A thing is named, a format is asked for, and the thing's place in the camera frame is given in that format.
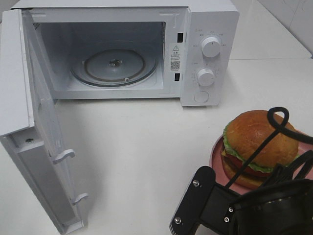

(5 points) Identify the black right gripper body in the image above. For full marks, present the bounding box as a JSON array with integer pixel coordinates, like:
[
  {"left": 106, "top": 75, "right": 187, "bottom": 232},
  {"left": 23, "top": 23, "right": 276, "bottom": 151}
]
[{"left": 169, "top": 166, "right": 313, "bottom": 235}]

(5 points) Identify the burger with lettuce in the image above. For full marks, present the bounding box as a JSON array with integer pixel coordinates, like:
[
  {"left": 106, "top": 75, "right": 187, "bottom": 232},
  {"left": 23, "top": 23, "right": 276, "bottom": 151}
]
[{"left": 221, "top": 110, "right": 299, "bottom": 189}]

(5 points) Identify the round white door button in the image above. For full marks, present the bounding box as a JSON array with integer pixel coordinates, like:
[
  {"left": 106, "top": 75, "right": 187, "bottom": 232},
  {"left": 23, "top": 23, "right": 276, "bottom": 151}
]
[{"left": 194, "top": 91, "right": 209, "bottom": 103}]

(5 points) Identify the white microwave door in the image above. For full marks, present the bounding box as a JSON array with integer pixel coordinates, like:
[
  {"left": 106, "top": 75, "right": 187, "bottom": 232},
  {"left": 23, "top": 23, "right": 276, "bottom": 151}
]
[{"left": 0, "top": 9, "right": 88, "bottom": 235}]

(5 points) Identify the pink round plate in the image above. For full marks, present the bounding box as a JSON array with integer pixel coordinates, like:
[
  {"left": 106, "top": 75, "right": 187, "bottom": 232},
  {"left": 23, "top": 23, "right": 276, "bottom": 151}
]
[{"left": 209, "top": 136, "right": 267, "bottom": 194}]

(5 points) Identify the lower white dial knob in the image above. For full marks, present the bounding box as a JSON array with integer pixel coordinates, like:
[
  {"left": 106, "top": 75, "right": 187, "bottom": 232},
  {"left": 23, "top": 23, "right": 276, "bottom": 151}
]
[{"left": 197, "top": 69, "right": 215, "bottom": 87}]

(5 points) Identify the white dial knob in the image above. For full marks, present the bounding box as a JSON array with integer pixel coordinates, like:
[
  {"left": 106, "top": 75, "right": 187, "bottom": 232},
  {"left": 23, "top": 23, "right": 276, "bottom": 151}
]
[
  {"left": 201, "top": 35, "right": 221, "bottom": 58},
  {"left": 197, "top": 69, "right": 215, "bottom": 87}
]

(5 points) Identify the upper white dial knob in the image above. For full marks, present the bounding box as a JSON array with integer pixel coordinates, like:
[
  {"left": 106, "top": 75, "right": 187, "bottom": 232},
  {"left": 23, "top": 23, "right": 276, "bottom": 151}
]
[{"left": 201, "top": 35, "right": 221, "bottom": 58}]

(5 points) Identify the white microwave oven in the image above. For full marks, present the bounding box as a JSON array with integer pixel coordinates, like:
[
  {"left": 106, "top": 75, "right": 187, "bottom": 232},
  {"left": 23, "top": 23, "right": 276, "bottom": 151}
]
[{"left": 10, "top": 0, "right": 239, "bottom": 106}]

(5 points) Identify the white warning label sticker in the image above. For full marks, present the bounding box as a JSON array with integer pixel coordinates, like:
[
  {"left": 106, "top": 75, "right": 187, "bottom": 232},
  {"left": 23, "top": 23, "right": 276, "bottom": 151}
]
[{"left": 168, "top": 43, "right": 182, "bottom": 71}]

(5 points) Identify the glass microwave turntable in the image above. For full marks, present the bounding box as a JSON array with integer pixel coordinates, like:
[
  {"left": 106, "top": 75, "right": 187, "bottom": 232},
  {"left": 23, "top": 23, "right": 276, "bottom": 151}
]
[{"left": 71, "top": 48, "right": 158, "bottom": 88}]

